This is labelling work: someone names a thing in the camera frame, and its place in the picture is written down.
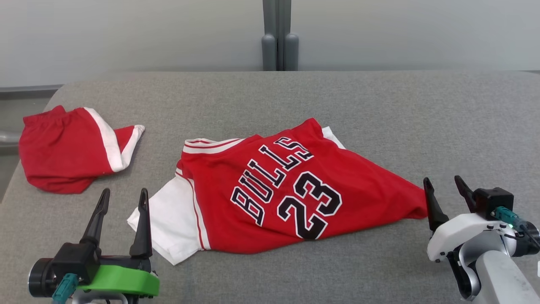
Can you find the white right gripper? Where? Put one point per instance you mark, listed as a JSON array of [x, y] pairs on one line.
[[460, 232]]

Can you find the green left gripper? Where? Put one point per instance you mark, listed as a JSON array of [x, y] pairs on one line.
[[122, 280]]

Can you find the red Bulls 23 jersey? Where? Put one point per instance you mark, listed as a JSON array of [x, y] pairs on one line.
[[358, 198]]

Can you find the red shorts with white stripe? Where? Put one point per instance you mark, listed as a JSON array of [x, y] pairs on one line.
[[63, 152]]

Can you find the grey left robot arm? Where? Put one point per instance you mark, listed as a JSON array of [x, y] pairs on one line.
[[40, 278]]

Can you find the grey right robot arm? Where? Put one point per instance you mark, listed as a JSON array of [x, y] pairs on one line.
[[502, 274]]

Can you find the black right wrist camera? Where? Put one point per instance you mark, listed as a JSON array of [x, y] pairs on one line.
[[493, 200]]

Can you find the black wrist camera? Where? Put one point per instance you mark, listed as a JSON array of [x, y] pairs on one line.
[[493, 200], [74, 261]]

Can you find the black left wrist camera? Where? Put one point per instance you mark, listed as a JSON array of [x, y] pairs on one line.
[[74, 261]]

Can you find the grey partition post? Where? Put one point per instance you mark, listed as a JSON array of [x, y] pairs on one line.
[[279, 33]]

